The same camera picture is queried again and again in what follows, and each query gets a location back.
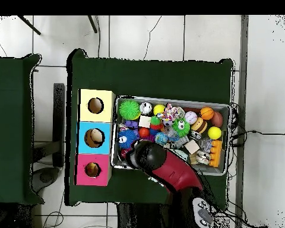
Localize wooden box three holes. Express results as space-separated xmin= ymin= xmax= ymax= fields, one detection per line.
xmin=75 ymin=88 xmax=116 ymax=187

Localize small silver can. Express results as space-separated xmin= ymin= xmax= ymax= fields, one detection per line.
xmin=140 ymin=102 xmax=153 ymax=115

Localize dark blue spiky ball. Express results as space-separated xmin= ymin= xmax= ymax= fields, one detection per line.
xmin=117 ymin=129 xmax=139 ymax=149

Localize plain green spiky ball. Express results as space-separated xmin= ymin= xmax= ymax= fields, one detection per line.
xmin=118 ymin=99 xmax=141 ymax=121

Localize yellow ball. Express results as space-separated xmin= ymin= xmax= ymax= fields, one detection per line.
xmin=207 ymin=125 xmax=223 ymax=141
xmin=153 ymin=104 xmax=166 ymax=116

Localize white baseball toy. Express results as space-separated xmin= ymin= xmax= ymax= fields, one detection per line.
xmin=184 ymin=110 xmax=198 ymax=125

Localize tan wooden block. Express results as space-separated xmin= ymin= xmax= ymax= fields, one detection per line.
xmin=184 ymin=139 xmax=201 ymax=155

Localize orange basketball toy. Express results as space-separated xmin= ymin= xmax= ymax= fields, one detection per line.
xmin=200 ymin=106 xmax=215 ymax=121

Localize brown rubber ball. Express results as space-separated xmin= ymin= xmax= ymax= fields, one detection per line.
xmin=211 ymin=111 xmax=224 ymax=128

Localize black flat panel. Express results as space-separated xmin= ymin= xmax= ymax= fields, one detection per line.
xmin=53 ymin=83 xmax=66 ymax=168

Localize black tripod leg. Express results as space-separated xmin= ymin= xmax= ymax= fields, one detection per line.
xmin=17 ymin=15 xmax=41 ymax=36
xmin=87 ymin=15 xmax=98 ymax=34

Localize dark green side table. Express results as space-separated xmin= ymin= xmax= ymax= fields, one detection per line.
xmin=0 ymin=53 xmax=43 ymax=205

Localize shallow wire mesh bin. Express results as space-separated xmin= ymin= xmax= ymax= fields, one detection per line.
xmin=111 ymin=97 xmax=231 ymax=176

